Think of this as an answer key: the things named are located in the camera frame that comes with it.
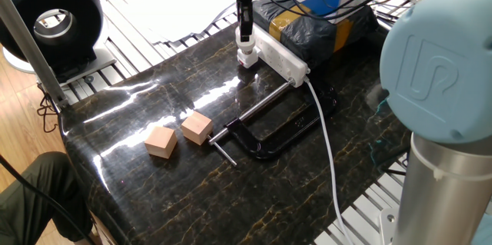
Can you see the black plastic wrapped package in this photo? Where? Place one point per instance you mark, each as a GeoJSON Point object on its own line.
{"type": "Point", "coordinates": [319, 37]}

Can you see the wooden cube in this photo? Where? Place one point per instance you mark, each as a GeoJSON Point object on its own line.
{"type": "Point", "coordinates": [197, 128]}
{"type": "Point", "coordinates": [161, 143]}

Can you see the white power strip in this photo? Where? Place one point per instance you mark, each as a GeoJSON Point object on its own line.
{"type": "Point", "coordinates": [282, 60]}

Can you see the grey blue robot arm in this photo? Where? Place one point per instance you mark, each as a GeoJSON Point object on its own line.
{"type": "Point", "coordinates": [434, 64]}

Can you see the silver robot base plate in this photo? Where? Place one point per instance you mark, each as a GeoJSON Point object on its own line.
{"type": "Point", "coordinates": [386, 226]}

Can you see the white paper sheets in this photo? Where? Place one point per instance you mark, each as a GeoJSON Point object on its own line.
{"type": "Point", "coordinates": [173, 7]}

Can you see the aluminium frame post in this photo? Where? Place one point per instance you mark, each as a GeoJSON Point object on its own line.
{"type": "Point", "coordinates": [30, 49]}

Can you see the black C-clamp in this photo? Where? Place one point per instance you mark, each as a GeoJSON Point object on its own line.
{"type": "Point", "coordinates": [265, 152]}

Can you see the white bulb holder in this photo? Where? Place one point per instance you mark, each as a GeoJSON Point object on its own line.
{"type": "Point", "coordinates": [248, 57]}

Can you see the dark trousered person leg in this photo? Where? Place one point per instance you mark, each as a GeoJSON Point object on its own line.
{"type": "Point", "coordinates": [23, 206]}

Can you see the white light bulb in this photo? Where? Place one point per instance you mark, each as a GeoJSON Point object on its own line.
{"type": "Point", "coordinates": [246, 47]}

